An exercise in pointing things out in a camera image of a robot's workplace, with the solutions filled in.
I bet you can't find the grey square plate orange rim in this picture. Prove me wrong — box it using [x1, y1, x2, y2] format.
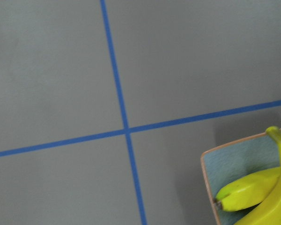
[201, 128, 281, 225]

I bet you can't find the brown table mat blue grid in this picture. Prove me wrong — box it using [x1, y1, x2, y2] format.
[0, 0, 281, 225]

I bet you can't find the yellow banana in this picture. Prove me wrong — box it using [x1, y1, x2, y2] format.
[214, 167, 281, 212]
[236, 126, 281, 225]

